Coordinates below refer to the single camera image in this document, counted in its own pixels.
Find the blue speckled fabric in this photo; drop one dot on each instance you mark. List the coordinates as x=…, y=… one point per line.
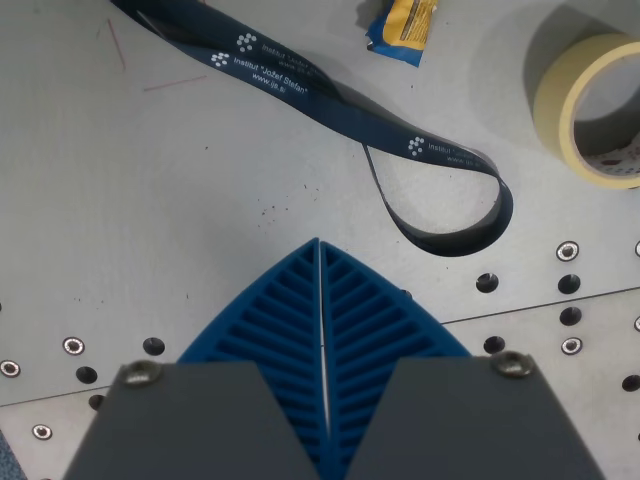
x=7, y=457

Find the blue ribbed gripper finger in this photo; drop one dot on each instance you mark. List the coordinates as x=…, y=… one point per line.
x=260, y=320
x=380, y=325

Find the yellow and blue packet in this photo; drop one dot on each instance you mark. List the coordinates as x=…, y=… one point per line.
x=407, y=25

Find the white dotted paper scrap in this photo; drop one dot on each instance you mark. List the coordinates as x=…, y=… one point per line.
x=620, y=162

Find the beige masking tape roll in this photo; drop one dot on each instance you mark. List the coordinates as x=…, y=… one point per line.
x=552, y=95

